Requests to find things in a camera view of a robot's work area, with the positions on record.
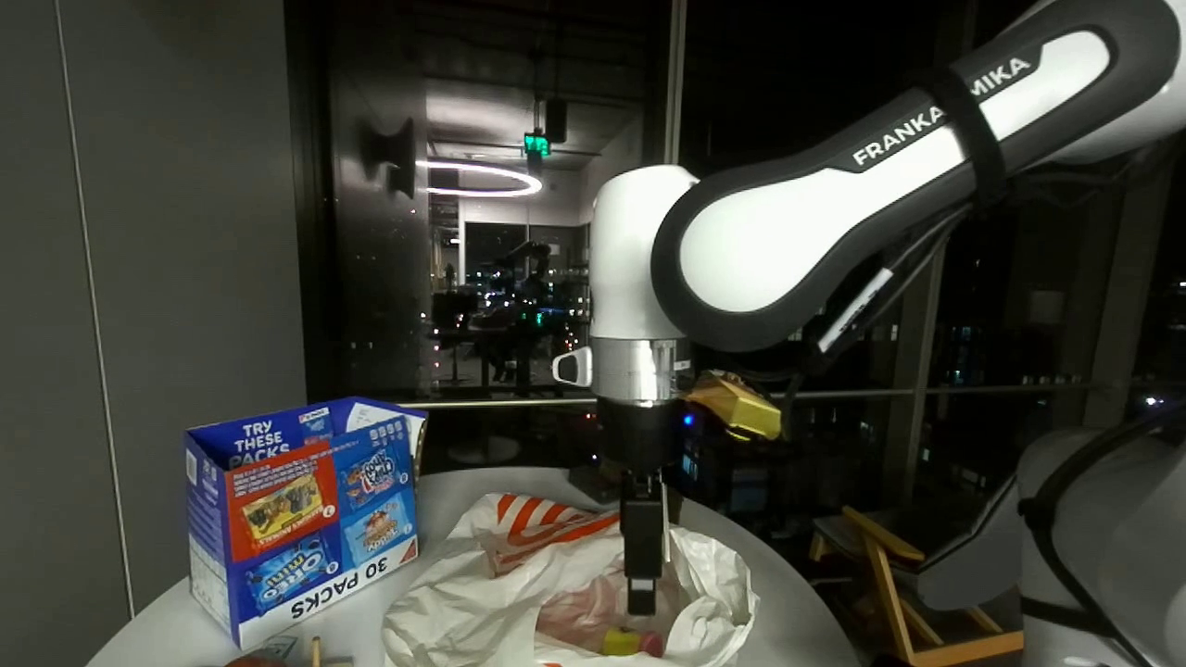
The white round table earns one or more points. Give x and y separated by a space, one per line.
794 628

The wooden folding chair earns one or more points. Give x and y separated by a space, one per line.
922 624

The metal window railing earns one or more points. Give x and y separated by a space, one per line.
777 399

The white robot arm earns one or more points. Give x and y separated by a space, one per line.
810 246

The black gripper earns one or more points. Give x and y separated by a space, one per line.
644 446

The white orange plastic bag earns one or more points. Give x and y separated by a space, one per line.
535 583

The blue snack carton box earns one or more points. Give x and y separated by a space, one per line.
296 509

